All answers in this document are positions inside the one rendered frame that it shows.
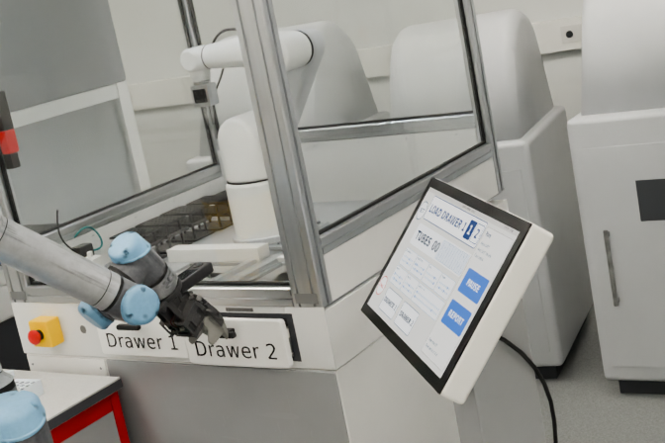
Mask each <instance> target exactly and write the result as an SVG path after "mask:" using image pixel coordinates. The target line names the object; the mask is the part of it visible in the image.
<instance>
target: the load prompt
mask: <svg viewBox="0 0 665 443"><path fill-rule="evenodd" d="M423 219H424V220H426V221H427V222H430V223H431V224H433V225H435V226H436V227H438V228H440V229H441V230H443V231H445V232H446V233H448V234H450V235H451V236H453V237H454V238H456V239H458V240H459V241H461V242H463V243H464V244H466V245H468V246H469V247H471V248H473V249H475V247H476V245H477V243H478V241H479V239H480V238H481V236H482V234H483V232H484V230H485V228H486V226H487V225H488V222H486V221H483V220H481V219H479V218H477V217H475V216H474V215H472V214H470V213H468V212H466V211H464V210H462V209H460V208H458V207H456V206H454V205H452V204H450V203H448V202H447V201H445V200H444V199H442V198H440V197H438V196H434V197H433V199H432V201H431V203H430V205H429V207H428V209H427V211H426V213H425V215H424V217H423Z"/></svg>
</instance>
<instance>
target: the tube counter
mask: <svg viewBox="0 0 665 443"><path fill-rule="evenodd" d="M427 255H428V256H429V257H431V258H432V259H434V260H435V261H436V262H438V263H439V264H441V265H442V266H444V267H445V268H446V269H448V270H449V271H451V272H452V273H453V274H455V275H456V276H458V277H459V276H460V275H461V273H462V271H463V269H464V267H465V265H466V263H467V262H468V260H469V258H470V256H471V254H470V253H468V252H466V251H465V250H463V249H462V248H460V247H458V246H457V245H455V244H454V243H452V242H450V241H449V240H447V239H446V238H444V237H442V236H441V235H439V234H438V235H437V237H436V239H435V241H434V242H433V244H432V246H431V248H430V250H429V252H428V254H427Z"/></svg>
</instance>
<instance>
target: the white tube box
mask: <svg viewBox="0 0 665 443"><path fill-rule="evenodd" d="M15 384H16V386H18V387H19V391H29V392H32V393H34V394H36V395H37V396H38V397H39V396H41V395H42V394H44V389H43V385H42V381H41V380H37V379H16V380H15Z"/></svg>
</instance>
